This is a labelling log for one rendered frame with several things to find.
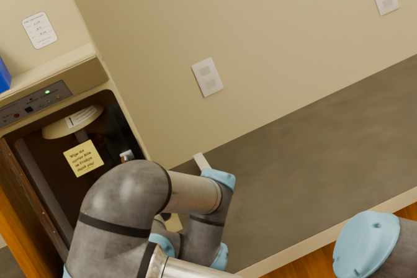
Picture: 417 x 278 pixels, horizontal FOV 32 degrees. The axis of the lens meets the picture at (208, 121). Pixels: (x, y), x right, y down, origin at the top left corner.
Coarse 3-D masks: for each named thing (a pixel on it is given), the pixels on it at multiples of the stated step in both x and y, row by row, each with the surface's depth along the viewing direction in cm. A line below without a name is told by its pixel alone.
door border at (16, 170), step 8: (0, 144) 176; (0, 152) 176; (8, 152) 177; (8, 160) 177; (16, 160) 178; (16, 168) 178; (16, 176) 179; (24, 176) 180; (24, 184) 180; (24, 192) 181; (32, 192) 181; (32, 200) 182; (40, 208) 183; (40, 216) 184; (48, 224) 185; (56, 232) 186; (56, 240) 187; (64, 248) 188; (64, 256) 189
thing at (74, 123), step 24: (96, 96) 177; (48, 120) 176; (72, 120) 178; (96, 120) 179; (120, 120) 180; (24, 144) 177; (48, 144) 178; (72, 144) 179; (96, 144) 181; (120, 144) 182; (24, 168) 179; (48, 168) 180; (96, 168) 183; (48, 192) 182; (72, 192) 184; (48, 216) 184; (72, 216) 186; (168, 216) 191
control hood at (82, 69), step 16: (80, 48) 171; (48, 64) 170; (64, 64) 164; (80, 64) 163; (96, 64) 166; (16, 80) 168; (32, 80) 162; (48, 80) 164; (64, 80) 166; (80, 80) 169; (96, 80) 172; (0, 96) 162; (16, 96) 164; (0, 128) 173
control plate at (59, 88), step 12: (60, 84) 167; (36, 96) 167; (48, 96) 169; (60, 96) 172; (0, 108) 165; (12, 108) 167; (24, 108) 169; (36, 108) 171; (0, 120) 169; (12, 120) 172
